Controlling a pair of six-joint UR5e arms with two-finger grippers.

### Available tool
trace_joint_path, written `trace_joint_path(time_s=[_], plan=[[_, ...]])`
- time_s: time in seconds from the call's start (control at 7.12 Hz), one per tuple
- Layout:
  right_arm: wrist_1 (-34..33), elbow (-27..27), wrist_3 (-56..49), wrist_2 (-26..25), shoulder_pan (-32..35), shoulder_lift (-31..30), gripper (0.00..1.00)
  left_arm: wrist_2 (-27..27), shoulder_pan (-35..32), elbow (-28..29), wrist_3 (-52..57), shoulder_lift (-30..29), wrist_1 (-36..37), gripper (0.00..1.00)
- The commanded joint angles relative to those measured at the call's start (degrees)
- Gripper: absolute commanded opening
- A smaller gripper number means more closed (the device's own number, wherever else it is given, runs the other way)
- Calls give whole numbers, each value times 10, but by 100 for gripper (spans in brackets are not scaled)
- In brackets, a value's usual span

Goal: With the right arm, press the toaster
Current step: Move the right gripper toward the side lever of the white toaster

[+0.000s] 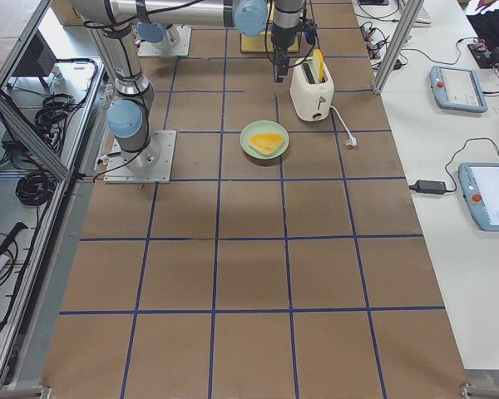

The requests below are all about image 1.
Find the aluminium frame post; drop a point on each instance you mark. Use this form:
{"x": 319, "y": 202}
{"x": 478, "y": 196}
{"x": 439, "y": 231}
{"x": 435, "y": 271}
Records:
{"x": 398, "y": 38}

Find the black power adapter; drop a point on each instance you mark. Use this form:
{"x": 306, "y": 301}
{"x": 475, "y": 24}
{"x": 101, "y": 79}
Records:
{"x": 432, "y": 187}

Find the white toaster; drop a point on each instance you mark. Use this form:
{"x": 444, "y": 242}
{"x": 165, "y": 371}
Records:
{"x": 311, "y": 98}

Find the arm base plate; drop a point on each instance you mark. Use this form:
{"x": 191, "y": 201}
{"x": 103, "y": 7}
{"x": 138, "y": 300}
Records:
{"x": 175, "y": 43}
{"x": 152, "y": 165}

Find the near blue teach pendant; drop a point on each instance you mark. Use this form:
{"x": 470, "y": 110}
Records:
{"x": 480, "y": 187}

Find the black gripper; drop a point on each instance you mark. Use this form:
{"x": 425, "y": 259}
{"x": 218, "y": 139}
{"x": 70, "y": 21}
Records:
{"x": 282, "y": 42}

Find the triangular bread on plate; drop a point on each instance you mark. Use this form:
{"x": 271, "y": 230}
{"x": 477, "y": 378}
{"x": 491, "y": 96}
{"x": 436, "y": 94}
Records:
{"x": 266, "y": 143}

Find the light green plate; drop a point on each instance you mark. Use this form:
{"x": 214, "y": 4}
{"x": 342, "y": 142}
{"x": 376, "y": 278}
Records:
{"x": 257, "y": 127}

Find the blue teach pendant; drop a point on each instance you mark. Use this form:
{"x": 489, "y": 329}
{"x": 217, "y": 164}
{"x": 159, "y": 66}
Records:
{"x": 457, "y": 89}
{"x": 480, "y": 187}

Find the far blue teach pendant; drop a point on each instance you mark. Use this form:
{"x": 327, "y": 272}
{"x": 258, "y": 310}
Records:
{"x": 457, "y": 89}

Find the bread slice in toaster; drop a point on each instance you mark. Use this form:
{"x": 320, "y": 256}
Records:
{"x": 318, "y": 64}

